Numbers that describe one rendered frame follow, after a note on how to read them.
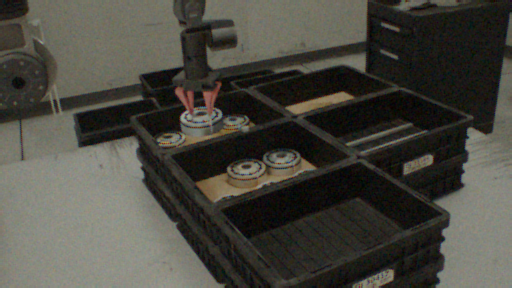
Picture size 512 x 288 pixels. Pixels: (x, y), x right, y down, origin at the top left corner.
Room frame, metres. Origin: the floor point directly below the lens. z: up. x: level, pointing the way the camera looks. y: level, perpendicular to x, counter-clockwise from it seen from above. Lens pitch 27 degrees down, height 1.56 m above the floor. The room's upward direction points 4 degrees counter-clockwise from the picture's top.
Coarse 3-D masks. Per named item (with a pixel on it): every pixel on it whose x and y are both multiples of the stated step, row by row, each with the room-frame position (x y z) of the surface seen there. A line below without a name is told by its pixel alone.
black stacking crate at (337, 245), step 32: (288, 192) 1.05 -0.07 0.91; (320, 192) 1.09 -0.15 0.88; (352, 192) 1.13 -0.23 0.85; (384, 192) 1.05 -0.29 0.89; (256, 224) 1.01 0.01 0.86; (288, 224) 1.04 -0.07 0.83; (320, 224) 1.03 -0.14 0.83; (352, 224) 1.03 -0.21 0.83; (384, 224) 1.02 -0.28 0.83; (416, 224) 0.96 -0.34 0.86; (224, 256) 0.94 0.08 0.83; (288, 256) 0.93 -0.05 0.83; (320, 256) 0.92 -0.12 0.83; (384, 256) 0.82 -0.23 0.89; (416, 256) 0.86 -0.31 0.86
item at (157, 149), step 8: (216, 96) 1.63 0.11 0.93; (256, 96) 1.61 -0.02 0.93; (264, 104) 1.55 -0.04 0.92; (152, 112) 1.53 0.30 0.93; (160, 112) 1.54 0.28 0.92; (280, 112) 1.47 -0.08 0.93; (136, 120) 1.48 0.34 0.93; (280, 120) 1.41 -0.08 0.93; (136, 128) 1.44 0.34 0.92; (144, 128) 1.42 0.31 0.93; (144, 136) 1.37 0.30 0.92; (224, 136) 1.33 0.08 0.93; (152, 144) 1.31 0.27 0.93; (192, 144) 1.29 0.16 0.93; (160, 152) 1.26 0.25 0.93; (168, 152) 1.25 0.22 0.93
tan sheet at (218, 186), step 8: (304, 160) 1.34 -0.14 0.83; (304, 168) 1.30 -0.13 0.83; (312, 168) 1.30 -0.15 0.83; (216, 176) 1.29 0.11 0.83; (224, 176) 1.29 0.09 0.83; (272, 176) 1.27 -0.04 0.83; (280, 176) 1.26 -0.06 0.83; (288, 176) 1.26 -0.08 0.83; (200, 184) 1.25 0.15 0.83; (208, 184) 1.25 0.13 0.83; (216, 184) 1.25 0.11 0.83; (224, 184) 1.24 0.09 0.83; (208, 192) 1.21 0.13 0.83; (216, 192) 1.20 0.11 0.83; (224, 192) 1.20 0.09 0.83; (232, 192) 1.20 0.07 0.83; (240, 192) 1.20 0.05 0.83
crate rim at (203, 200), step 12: (288, 120) 1.40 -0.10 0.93; (240, 132) 1.34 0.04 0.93; (252, 132) 1.35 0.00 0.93; (312, 132) 1.32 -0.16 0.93; (204, 144) 1.29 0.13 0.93; (336, 144) 1.23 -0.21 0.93; (168, 156) 1.23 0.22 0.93; (348, 156) 1.17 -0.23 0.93; (168, 168) 1.21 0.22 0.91; (180, 168) 1.16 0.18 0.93; (324, 168) 1.11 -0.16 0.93; (180, 180) 1.13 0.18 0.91; (192, 180) 1.10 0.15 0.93; (288, 180) 1.07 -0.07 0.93; (192, 192) 1.07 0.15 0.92; (252, 192) 1.03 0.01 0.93; (204, 204) 1.00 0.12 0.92; (216, 204) 0.99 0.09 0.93
